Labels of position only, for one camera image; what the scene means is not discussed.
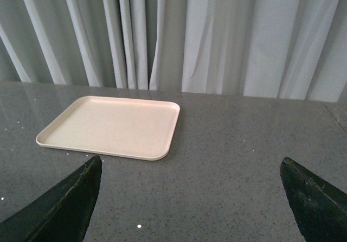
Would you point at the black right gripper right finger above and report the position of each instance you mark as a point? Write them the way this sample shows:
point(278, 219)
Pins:
point(319, 207)

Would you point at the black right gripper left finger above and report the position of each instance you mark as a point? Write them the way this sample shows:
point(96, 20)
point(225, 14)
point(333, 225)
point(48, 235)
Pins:
point(62, 213)

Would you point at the grey pleated curtain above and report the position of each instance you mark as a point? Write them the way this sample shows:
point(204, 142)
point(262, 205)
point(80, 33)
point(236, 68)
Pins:
point(290, 49)

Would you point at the beige rectangular plastic tray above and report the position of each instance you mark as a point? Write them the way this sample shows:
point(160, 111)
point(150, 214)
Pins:
point(124, 127)

